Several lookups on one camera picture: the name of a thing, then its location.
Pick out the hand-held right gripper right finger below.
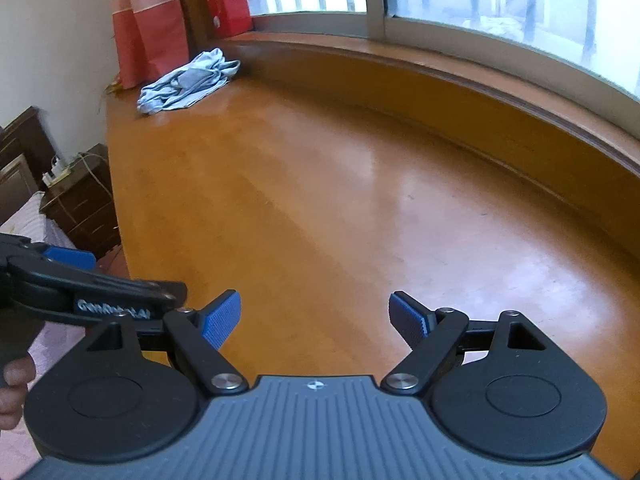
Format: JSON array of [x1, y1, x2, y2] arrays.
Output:
[[381, 290, 561, 395]]

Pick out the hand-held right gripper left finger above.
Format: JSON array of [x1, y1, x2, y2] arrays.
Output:
[[80, 289, 250, 395]]

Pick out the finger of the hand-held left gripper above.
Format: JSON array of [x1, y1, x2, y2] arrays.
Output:
[[149, 281, 189, 307], [17, 245, 97, 274]]

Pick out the light blue jeans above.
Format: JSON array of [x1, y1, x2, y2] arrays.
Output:
[[137, 48, 242, 116]]

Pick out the person's left hand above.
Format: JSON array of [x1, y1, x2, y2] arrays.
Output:
[[0, 355, 37, 431]]

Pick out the dark wooden nightstand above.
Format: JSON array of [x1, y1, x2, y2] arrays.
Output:
[[39, 143, 124, 262]]

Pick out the bed with pink sheet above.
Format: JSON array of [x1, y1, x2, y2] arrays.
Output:
[[0, 192, 87, 480]]

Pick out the white power strip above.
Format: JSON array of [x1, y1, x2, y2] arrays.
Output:
[[42, 156, 77, 187]]

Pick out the dark wooden headboard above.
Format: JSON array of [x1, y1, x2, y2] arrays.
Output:
[[0, 106, 59, 227]]

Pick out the wooden window surround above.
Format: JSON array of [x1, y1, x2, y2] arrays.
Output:
[[172, 0, 640, 182]]

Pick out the white and pink floral curtain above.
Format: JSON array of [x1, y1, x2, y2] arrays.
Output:
[[108, 0, 191, 90]]

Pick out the red box with white lid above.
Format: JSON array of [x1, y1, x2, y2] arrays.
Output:
[[199, 0, 254, 39]]

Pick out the beige cable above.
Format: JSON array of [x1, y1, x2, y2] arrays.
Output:
[[55, 151, 115, 221]]

